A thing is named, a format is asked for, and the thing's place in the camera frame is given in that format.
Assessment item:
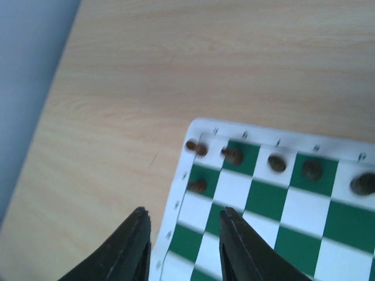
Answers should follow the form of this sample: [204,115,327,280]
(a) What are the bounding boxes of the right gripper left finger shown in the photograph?
[60,207,151,280]

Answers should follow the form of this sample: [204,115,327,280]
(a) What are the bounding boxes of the dark brown chess piece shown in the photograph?
[350,172,374,196]
[267,154,287,173]
[185,140,208,156]
[302,159,323,181]
[187,179,207,193]

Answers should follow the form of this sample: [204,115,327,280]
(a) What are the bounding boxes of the dark brown knight piece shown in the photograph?
[221,147,243,166]

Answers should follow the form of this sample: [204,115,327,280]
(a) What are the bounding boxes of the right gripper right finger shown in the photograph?
[219,207,310,281]

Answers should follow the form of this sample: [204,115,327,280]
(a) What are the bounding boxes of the green white chess board mat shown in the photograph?
[149,118,374,280]

